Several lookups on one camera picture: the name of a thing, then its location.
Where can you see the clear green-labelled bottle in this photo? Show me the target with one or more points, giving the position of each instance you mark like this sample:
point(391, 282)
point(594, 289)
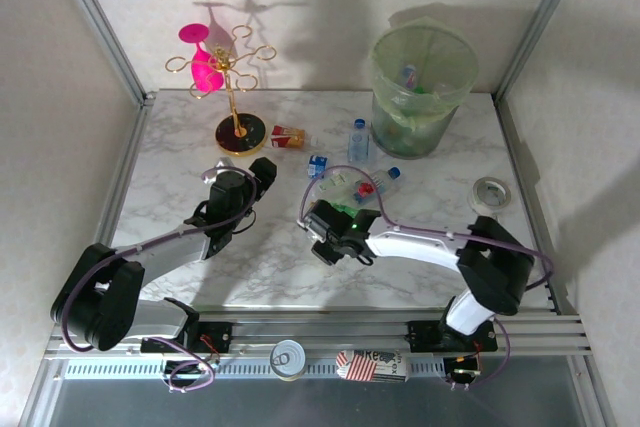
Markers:
point(337, 182)

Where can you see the blue-labelled clear bottle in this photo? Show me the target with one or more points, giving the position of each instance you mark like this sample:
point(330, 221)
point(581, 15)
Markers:
point(316, 166)

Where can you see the green plastic soda bottle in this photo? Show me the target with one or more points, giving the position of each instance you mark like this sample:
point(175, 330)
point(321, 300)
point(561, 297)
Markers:
point(424, 91)

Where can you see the small red-labelled clear bottle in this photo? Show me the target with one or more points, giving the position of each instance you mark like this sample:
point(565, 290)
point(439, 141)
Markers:
point(410, 78)

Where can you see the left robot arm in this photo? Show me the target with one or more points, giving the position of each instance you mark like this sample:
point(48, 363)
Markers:
point(170, 252)

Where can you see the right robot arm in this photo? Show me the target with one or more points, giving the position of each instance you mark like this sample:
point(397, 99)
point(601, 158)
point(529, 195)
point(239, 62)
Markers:
point(415, 247)

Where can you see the green plastic bin liner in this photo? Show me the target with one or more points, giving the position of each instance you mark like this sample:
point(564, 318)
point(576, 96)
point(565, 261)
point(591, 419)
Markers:
point(395, 102)

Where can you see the clear bottle red label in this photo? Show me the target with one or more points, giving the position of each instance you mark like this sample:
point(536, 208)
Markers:
point(380, 182)

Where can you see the small orange carton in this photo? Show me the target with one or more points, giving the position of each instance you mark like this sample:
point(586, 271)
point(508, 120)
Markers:
point(287, 138)

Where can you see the clear bottle blue cap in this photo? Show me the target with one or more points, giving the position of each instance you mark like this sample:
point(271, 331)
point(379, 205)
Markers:
point(360, 144)

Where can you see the pink wine glass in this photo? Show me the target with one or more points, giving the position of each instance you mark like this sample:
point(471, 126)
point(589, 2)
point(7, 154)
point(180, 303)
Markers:
point(202, 72)

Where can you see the white tape roll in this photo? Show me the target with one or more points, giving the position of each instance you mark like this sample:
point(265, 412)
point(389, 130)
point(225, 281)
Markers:
point(474, 199)

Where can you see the silver tin can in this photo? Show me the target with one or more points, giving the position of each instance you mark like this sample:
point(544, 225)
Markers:
point(287, 358)

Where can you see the red striped printed package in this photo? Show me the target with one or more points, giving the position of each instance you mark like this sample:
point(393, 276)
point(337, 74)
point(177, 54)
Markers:
point(372, 367)

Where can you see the perforated metal strip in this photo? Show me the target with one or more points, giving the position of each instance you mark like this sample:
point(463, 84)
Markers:
point(240, 369)

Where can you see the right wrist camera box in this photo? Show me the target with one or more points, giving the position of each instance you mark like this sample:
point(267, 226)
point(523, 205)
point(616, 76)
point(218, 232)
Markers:
point(328, 253)

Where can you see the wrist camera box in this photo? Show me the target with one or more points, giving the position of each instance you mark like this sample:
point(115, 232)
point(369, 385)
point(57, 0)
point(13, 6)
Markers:
point(264, 173)
point(328, 253)

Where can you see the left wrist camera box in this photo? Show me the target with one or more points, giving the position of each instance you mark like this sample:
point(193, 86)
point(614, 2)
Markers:
point(264, 173)

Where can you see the aluminium frame rail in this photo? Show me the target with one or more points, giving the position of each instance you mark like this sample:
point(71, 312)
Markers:
point(529, 187)
point(127, 167)

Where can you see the wide slotted aluminium rail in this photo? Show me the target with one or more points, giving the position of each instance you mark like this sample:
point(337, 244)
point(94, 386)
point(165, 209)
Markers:
point(320, 334)

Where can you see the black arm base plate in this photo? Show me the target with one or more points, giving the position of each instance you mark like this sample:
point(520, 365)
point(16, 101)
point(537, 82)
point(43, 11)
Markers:
point(215, 334)
point(425, 334)

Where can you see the aluminium frame post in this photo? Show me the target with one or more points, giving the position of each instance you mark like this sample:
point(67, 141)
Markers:
point(541, 22)
point(102, 27)

